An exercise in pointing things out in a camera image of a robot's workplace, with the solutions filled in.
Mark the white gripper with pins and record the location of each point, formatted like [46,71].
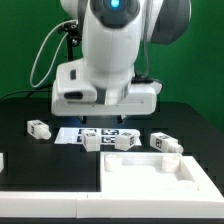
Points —
[116,95]

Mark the white square table top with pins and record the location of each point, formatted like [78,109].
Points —
[159,176]

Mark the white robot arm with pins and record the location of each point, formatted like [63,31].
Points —
[112,30]

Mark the sheet with fiducial markers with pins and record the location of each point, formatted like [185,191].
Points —
[74,135]

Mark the white L-shaped fence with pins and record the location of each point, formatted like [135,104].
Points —
[99,205]

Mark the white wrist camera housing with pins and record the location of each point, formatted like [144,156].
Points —
[72,86]

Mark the camera on black stand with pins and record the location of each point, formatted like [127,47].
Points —
[73,36]

